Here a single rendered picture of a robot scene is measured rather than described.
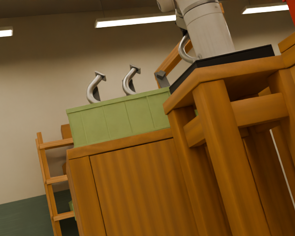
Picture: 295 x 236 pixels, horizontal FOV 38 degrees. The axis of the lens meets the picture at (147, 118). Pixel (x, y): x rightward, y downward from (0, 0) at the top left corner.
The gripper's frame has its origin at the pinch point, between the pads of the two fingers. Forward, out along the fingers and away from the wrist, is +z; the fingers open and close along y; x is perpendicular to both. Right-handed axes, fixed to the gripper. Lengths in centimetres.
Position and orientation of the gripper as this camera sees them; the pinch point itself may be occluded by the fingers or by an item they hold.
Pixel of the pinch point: (188, 33)
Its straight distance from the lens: 213.0
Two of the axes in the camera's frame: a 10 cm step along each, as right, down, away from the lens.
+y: -8.2, -4.1, 4.0
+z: 1.7, 5.0, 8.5
